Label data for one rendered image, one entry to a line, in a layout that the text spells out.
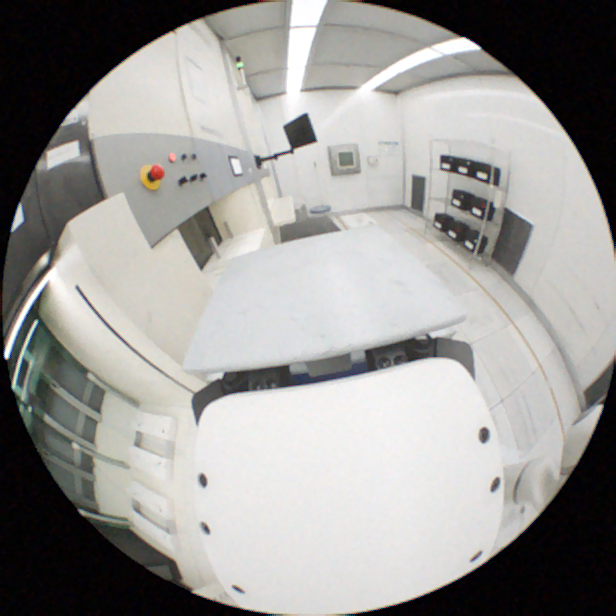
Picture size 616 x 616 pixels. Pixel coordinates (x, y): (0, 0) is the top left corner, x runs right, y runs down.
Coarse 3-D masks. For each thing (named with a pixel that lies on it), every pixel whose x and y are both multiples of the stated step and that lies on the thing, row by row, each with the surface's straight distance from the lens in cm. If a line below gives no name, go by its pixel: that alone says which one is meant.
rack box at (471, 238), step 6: (468, 234) 301; (474, 234) 296; (468, 240) 302; (474, 240) 292; (480, 240) 293; (486, 240) 304; (468, 246) 303; (474, 246) 295; (480, 246) 299; (474, 252) 297; (480, 252) 307
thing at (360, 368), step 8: (352, 368) 20; (360, 368) 20; (296, 376) 19; (304, 376) 20; (312, 376) 20; (320, 376) 20; (328, 376) 20; (336, 376) 20; (344, 376) 21; (296, 384) 21; (304, 384) 21
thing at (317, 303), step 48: (336, 240) 12; (384, 240) 12; (240, 288) 10; (288, 288) 9; (336, 288) 8; (384, 288) 8; (432, 288) 8; (240, 336) 7; (288, 336) 6; (336, 336) 6; (384, 336) 6; (432, 336) 17
